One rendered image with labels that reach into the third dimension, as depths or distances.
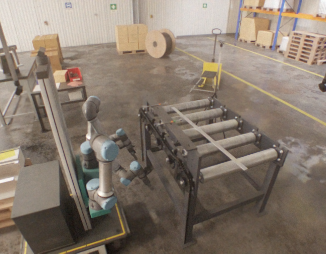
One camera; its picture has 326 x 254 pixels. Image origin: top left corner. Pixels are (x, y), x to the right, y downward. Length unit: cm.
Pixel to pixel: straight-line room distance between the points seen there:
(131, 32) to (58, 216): 810
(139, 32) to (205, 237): 804
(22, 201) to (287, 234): 252
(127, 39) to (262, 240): 819
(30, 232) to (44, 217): 18
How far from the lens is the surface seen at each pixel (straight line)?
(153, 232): 254
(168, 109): 275
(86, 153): 212
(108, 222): 227
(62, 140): 159
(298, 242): 283
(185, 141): 170
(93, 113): 191
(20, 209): 192
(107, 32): 1195
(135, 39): 935
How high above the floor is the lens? 214
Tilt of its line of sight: 32 degrees down
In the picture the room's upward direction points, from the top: straight up
